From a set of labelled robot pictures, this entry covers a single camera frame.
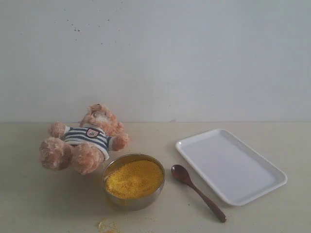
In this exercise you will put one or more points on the white rectangular plastic tray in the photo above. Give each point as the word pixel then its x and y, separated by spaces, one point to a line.
pixel 234 171

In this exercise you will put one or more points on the brown plush teddy bear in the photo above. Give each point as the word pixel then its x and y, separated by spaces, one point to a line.
pixel 84 147

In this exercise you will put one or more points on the steel bowl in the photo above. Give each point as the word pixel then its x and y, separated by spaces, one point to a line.
pixel 131 204

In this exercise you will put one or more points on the yellow millet grains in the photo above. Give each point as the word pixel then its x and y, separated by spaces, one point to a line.
pixel 135 180

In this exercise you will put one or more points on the spilled yellow grain pile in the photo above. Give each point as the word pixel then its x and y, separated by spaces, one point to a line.
pixel 108 225

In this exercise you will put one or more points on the dark brown wooden spoon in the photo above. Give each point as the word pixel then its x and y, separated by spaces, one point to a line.
pixel 182 175

